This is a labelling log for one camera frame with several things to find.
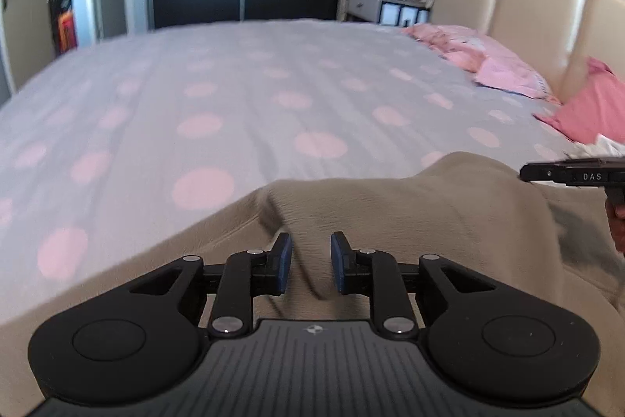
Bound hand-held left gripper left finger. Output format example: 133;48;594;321
124;232;293;340

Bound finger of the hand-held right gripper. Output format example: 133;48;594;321
520;160;562;186

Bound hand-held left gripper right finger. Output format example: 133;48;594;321
330;231;499;340

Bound beige fleece jacket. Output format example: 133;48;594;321
0;150;625;417

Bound person's right hand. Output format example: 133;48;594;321
606;202;625;258

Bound white cloth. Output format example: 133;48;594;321
569;134;625;160

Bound pink pillow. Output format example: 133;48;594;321
533;58;625;141

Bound light pink cloth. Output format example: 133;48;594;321
473;41;560;100

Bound beige padded headboard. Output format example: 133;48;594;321
430;0;625;105

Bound pink spotted garment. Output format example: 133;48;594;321
401;23;494;73

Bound bed with pink-dotted sheet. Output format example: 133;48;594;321
0;19;591;325

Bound white side table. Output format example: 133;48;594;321
337;0;433;27

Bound beige room door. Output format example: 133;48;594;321
0;0;54;93

